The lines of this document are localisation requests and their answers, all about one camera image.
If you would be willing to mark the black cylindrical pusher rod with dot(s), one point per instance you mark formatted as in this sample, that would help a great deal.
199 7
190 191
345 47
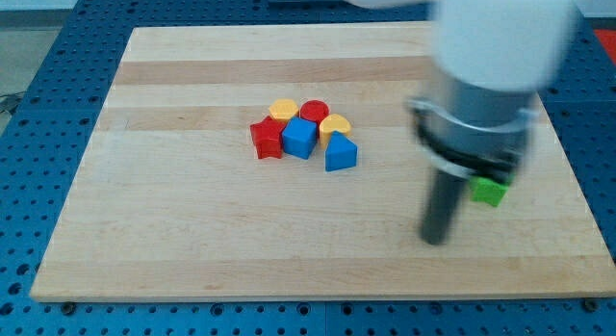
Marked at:
443 198

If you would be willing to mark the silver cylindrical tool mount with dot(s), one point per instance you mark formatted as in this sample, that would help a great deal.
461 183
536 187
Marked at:
470 131

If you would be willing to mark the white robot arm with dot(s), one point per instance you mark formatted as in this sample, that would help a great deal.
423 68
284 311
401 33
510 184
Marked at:
489 58

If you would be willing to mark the green star block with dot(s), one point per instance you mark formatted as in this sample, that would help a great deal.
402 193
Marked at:
488 191

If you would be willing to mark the red star block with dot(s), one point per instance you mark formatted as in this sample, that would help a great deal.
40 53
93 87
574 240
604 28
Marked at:
266 136

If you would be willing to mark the blue triangle block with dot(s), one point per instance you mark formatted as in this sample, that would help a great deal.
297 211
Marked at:
340 153

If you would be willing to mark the yellow heart block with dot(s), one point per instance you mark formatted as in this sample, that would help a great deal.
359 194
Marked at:
330 124

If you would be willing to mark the red cylinder block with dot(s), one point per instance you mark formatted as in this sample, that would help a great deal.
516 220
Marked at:
314 110

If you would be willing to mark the blue cube block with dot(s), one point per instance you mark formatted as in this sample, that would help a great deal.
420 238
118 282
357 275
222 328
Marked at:
299 137

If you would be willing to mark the yellow hexagon block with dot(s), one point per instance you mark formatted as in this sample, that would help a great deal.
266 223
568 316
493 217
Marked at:
283 109

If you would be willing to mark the wooden board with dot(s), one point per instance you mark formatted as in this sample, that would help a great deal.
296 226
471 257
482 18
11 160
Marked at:
170 202

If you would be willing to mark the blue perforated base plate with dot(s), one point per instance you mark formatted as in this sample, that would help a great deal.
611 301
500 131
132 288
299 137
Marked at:
45 140

